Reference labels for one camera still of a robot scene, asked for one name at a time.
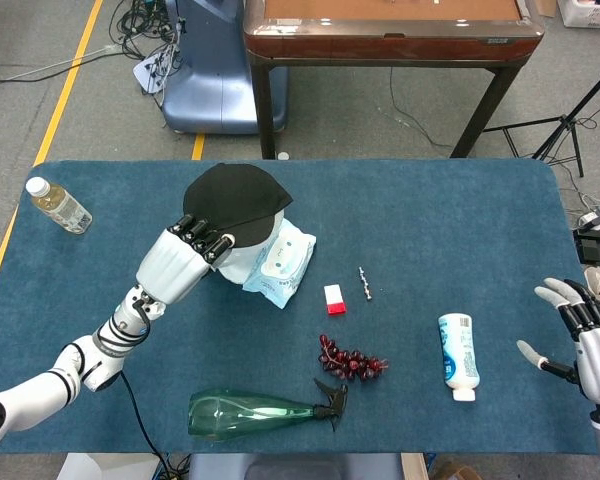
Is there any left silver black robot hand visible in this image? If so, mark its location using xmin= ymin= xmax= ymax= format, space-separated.
xmin=135 ymin=213 xmax=237 ymax=307

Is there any blue mobile robot base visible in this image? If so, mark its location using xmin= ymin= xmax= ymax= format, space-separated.
xmin=160 ymin=0 xmax=289 ymax=135

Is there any white mannequin head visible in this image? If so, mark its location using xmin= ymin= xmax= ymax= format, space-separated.
xmin=213 ymin=212 xmax=287 ymax=287

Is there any black baseball cap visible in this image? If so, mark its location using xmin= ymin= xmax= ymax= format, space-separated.
xmin=182 ymin=162 xmax=294 ymax=249

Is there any black equipment box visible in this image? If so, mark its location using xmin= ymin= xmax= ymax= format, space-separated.
xmin=573 ymin=229 xmax=600 ymax=266

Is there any blue white wet wipes pack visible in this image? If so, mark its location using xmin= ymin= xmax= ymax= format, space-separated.
xmin=241 ymin=221 xmax=317 ymax=310

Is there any clear plastic water bottle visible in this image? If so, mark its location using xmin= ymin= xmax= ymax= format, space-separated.
xmin=25 ymin=176 xmax=93 ymax=235

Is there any white bottle blue print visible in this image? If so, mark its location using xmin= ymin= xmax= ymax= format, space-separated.
xmin=437 ymin=312 xmax=480 ymax=403

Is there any green spray bottle black trigger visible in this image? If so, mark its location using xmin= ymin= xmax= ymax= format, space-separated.
xmin=187 ymin=378 xmax=349 ymax=443

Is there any red and white small box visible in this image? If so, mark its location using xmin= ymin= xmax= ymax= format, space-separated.
xmin=323 ymin=283 xmax=346 ymax=316

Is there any dark red plastic grape bunch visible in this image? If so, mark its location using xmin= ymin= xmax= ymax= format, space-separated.
xmin=318 ymin=333 xmax=390 ymax=383

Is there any blue carpet table mat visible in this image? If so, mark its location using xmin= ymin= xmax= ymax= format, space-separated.
xmin=0 ymin=158 xmax=600 ymax=455

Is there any black tripod stand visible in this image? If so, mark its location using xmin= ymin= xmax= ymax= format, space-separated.
xmin=482 ymin=57 xmax=600 ymax=179

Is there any grey robot torso base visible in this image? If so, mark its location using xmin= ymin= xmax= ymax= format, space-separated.
xmin=187 ymin=452 xmax=404 ymax=480

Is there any brown mahjong table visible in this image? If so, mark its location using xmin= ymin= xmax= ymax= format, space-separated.
xmin=243 ymin=0 xmax=548 ymax=160

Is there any white storage box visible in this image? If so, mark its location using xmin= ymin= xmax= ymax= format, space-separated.
xmin=557 ymin=0 xmax=600 ymax=29

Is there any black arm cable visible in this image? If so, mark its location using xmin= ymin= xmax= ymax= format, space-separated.
xmin=119 ymin=369 xmax=179 ymax=480

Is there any grey floor cable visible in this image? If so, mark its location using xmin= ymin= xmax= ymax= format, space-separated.
xmin=0 ymin=43 xmax=117 ymax=90

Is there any tangled black cable bundle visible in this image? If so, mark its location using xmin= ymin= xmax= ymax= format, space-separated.
xmin=108 ymin=0 xmax=187 ymax=109

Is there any thin black floor cable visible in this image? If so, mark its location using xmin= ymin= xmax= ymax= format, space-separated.
xmin=388 ymin=67 xmax=454 ymax=151

